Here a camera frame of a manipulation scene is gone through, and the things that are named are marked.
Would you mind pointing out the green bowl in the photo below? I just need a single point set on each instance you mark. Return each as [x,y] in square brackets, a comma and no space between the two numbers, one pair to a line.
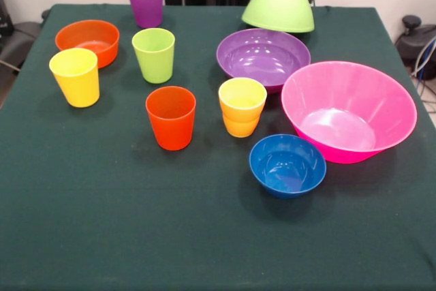
[272,11]

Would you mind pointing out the purple bowl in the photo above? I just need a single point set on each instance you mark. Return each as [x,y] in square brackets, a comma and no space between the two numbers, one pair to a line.
[262,49]

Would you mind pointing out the pink bowl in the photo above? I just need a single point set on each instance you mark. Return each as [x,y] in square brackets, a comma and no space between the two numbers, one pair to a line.
[347,90]

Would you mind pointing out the yellow ribbed cup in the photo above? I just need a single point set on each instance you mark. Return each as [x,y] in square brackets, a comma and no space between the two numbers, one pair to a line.
[242,124]

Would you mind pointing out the purple cup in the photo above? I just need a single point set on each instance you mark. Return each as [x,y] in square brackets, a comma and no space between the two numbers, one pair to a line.
[146,8]

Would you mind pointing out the green cup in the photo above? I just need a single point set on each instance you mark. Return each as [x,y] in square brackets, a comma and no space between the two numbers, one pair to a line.
[155,62]

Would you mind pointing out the orange cup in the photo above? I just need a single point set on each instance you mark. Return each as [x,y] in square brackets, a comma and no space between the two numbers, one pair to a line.
[172,127]

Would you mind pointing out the blue bowl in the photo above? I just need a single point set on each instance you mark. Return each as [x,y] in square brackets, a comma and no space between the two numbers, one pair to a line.
[306,182]

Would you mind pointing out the orange bowl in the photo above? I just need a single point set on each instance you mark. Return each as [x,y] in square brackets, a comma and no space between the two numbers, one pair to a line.
[85,32]

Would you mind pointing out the tall yellow cup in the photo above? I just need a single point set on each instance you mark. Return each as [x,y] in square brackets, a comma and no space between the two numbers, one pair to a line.
[78,90]

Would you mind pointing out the dark green tablecloth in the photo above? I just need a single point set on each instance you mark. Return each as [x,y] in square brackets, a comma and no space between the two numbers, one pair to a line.
[102,219]

